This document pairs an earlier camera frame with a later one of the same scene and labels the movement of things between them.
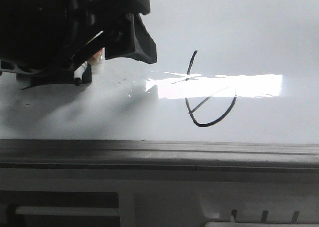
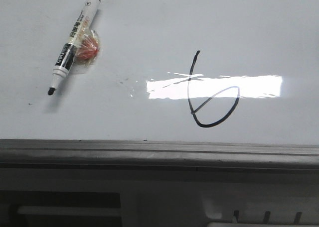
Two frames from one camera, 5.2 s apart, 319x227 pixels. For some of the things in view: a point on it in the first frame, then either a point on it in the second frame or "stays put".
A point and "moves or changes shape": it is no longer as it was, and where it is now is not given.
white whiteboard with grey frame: [236, 85] stays put
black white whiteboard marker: [79, 72] moves or changes shape
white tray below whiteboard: [159, 198] stays put
